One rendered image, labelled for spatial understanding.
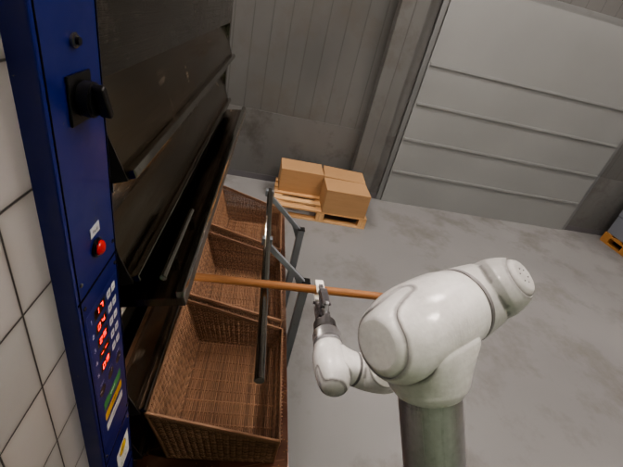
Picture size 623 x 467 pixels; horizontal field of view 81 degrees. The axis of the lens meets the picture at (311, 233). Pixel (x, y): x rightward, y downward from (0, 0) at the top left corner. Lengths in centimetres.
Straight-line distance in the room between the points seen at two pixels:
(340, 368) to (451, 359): 57
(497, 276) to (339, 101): 420
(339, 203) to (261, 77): 172
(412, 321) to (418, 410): 16
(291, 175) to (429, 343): 396
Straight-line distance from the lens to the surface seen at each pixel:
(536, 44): 540
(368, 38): 468
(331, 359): 109
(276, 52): 458
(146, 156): 85
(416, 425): 64
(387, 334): 52
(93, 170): 64
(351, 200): 417
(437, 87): 496
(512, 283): 66
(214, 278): 132
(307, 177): 442
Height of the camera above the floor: 206
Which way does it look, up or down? 31 degrees down
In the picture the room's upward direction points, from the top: 14 degrees clockwise
